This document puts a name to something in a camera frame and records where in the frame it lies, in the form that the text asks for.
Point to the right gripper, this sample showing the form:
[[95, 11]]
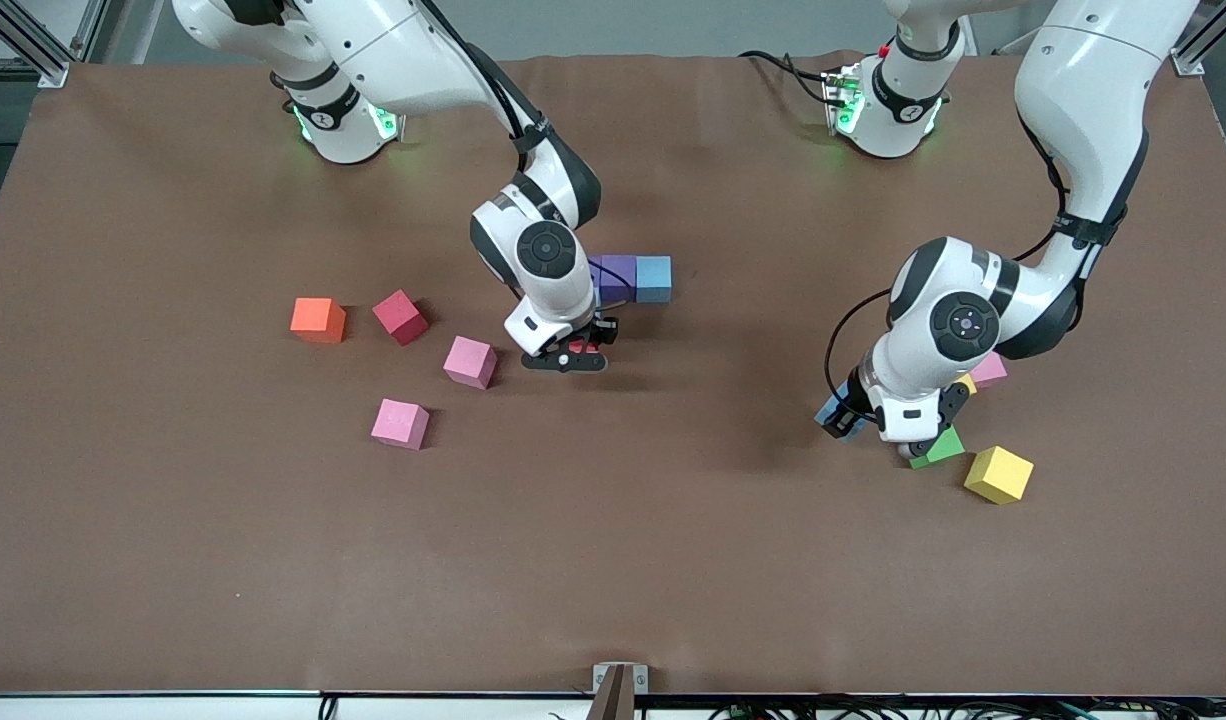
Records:
[[604, 329]]

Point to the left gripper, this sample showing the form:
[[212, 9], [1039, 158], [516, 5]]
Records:
[[857, 393]]

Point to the light blue foam cube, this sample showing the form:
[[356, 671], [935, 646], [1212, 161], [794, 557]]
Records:
[[653, 280], [827, 412]]

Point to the red foam cube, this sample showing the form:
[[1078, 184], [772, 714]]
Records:
[[583, 348]]

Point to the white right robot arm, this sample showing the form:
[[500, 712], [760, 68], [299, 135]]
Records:
[[403, 50]]

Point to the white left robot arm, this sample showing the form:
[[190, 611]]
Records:
[[1083, 100]]

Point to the pink foam cube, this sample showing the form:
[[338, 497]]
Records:
[[991, 372], [400, 423], [470, 361]]

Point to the green foam cube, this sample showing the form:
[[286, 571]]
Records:
[[948, 447]]

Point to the crimson foam cube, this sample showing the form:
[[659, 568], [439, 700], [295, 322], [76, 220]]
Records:
[[401, 317]]

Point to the orange foam cube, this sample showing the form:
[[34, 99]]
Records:
[[318, 320]]

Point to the brown table cover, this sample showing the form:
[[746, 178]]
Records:
[[673, 560]]

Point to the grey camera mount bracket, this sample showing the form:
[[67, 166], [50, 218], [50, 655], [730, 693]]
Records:
[[620, 690]]

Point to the aluminium frame profile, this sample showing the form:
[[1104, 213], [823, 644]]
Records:
[[53, 75], [1191, 66]]

